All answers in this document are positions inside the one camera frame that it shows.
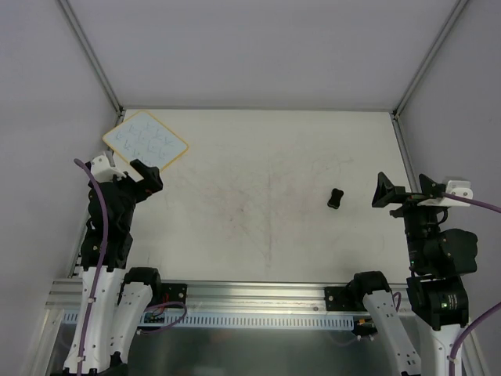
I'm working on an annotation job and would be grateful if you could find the white slotted cable duct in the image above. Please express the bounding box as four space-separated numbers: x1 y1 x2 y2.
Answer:
63 310 355 331

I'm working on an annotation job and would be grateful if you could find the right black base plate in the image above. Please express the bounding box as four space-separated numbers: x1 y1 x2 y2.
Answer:
323 286 366 313

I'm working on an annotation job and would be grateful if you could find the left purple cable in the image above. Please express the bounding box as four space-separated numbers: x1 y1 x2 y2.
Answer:
73 157 188 376

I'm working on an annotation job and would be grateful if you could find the aluminium mounting rail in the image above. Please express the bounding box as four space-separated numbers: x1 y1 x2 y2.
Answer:
45 277 416 314

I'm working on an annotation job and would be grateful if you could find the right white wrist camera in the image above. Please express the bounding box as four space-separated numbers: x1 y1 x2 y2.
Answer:
418 179 473 208

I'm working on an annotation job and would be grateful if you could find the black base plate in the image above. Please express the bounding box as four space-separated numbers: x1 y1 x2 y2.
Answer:
323 286 366 313
160 282 188 309

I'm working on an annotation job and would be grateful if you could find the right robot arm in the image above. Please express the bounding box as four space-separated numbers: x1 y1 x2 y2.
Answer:
344 172 478 375

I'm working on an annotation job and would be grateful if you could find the yellow framed whiteboard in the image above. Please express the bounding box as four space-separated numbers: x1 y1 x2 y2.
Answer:
102 110 189 171

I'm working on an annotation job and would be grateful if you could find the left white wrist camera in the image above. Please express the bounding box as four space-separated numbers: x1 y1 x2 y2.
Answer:
90 150 127 183

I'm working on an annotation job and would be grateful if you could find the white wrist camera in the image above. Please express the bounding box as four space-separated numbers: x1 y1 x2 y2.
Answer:
90 150 127 183
418 179 473 208

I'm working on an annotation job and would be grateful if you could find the aluminium frame post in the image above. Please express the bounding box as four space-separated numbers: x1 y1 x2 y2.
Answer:
393 0 470 120
56 0 124 117

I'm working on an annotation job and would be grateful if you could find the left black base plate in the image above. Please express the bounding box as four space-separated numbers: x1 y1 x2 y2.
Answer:
160 282 188 309

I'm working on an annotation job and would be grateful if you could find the black whiteboard eraser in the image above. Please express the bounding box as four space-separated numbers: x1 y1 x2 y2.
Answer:
327 188 344 209

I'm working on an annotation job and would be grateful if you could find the left aluminium frame post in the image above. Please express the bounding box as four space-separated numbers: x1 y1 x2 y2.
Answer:
56 0 124 117

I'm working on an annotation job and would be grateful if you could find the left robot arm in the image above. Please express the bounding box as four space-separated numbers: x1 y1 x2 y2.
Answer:
61 155 163 375

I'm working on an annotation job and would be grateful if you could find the right aluminium frame post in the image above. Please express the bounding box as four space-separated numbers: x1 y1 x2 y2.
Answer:
393 0 470 120

